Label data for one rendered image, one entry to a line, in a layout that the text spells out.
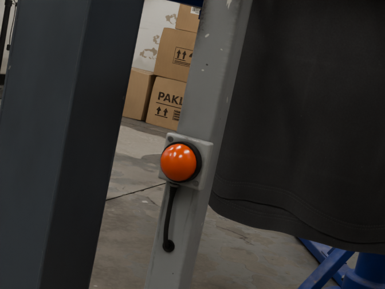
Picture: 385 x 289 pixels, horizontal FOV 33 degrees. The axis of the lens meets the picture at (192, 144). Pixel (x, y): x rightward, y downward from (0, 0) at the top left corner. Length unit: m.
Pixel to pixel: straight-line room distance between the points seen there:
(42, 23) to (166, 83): 4.38
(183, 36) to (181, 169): 4.92
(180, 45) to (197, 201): 4.89
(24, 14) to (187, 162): 0.69
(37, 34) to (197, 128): 0.62
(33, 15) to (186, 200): 0.65
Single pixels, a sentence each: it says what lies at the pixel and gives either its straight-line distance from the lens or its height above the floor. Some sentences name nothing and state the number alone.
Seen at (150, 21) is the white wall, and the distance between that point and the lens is 6.21.
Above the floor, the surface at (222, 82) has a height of 0.74.
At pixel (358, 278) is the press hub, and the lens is 2.30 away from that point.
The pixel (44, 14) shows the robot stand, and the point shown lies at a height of 0.76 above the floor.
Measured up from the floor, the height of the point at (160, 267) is 0.53.
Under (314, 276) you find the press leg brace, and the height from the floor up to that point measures 0.14.
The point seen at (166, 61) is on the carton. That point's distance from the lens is 5.60.
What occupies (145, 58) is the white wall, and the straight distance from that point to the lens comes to 6.20.
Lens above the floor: 0.77
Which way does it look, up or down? 9 degrees down
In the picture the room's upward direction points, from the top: 12 degrees clockwise
